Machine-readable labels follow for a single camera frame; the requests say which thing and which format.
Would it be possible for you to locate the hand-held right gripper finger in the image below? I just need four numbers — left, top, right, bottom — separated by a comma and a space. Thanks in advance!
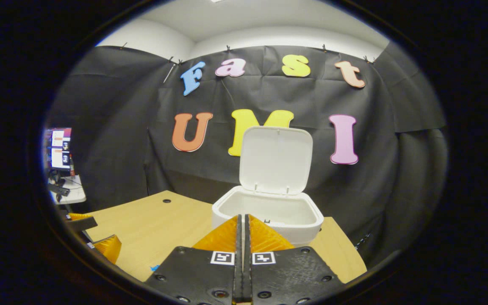
142, 214, 243, 305
244, 214, 347, 305

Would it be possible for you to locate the white desktop garbage bin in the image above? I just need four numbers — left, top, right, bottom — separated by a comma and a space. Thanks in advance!
211, 126, 324, 247

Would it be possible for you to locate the white side table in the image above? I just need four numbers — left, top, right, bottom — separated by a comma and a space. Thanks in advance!
48, 175, 87, 205

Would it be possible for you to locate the computer monitor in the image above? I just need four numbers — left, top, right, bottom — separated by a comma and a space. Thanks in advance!
44, 128, 73, 172

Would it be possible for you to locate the black backdrop cloth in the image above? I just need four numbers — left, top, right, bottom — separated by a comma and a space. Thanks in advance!
44, 42, 449, 268

